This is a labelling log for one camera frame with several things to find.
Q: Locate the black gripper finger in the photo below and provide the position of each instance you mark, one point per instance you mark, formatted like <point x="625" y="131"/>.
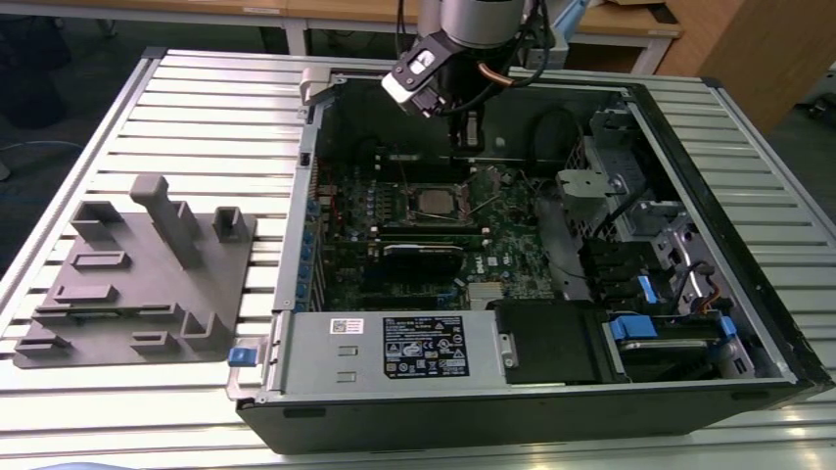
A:
<point x="457" y="132"/>

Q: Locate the silver CPU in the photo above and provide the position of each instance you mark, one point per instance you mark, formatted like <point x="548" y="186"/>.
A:
<point x="437" y="201"/>

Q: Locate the CPU socket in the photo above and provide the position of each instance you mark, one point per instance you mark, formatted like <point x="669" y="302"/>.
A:
<point x="410" y="208"/>

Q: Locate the green RAM stick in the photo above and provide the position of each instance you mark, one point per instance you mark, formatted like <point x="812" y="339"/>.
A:
<point x="430" y="238"/>

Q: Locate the grey case latch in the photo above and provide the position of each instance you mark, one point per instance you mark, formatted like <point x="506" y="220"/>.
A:
<point x="314" y="83"/>

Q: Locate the wooden desk white legs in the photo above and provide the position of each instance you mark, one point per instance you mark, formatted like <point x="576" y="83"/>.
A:
<point x="620" y="27"/>
<point x="196" y="7"/>

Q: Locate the green motherboard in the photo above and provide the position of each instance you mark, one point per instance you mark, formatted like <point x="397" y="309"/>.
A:
<point x="516" y="254"/>

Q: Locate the perforated metal drive cage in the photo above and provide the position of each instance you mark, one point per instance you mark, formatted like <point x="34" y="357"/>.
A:
<point x="626" y="161"/>

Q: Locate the black graphics card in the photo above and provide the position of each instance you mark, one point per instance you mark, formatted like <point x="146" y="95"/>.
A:
<point x="421" y="264"/>

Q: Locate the silver finned heatsink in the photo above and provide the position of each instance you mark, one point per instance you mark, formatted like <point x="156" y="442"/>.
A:
<point x="486" y="290"/>

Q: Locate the black plastic connector block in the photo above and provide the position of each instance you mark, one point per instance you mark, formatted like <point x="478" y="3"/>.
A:
<point x="613" y="267"/>

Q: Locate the blue plastic tab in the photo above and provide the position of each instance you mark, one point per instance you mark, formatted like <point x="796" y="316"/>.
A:
<point x="646" y="289"/>

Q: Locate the wooden cabinet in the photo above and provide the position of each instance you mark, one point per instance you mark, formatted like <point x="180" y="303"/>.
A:
<point x="770" y="49"/>

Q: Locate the blue disk carrier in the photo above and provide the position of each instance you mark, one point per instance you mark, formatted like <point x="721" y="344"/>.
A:
<point x="632" y="327"/>

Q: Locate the grey power supply unit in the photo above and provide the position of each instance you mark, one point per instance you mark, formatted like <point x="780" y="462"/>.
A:
<point x="313" y="352"/>

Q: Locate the black hard disk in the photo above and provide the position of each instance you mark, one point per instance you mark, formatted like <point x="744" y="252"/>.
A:
<point x="660" y="362"/>

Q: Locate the blue case latch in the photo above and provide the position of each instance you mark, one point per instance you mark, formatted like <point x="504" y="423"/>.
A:
<point x="241" y="356"/>

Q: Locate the grey parts rack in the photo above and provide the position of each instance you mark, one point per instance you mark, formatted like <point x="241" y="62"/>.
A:
<point x="149" y="294"/>

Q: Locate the black PC case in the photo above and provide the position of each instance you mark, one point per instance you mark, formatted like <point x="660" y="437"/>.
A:
<point x="457" y="426"/>

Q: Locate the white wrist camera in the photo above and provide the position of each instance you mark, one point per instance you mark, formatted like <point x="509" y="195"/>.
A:
<point x="421" y="61"/>

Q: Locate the silver metal bracket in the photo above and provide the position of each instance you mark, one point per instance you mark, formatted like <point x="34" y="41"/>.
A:
<point x="581" y="193"/>

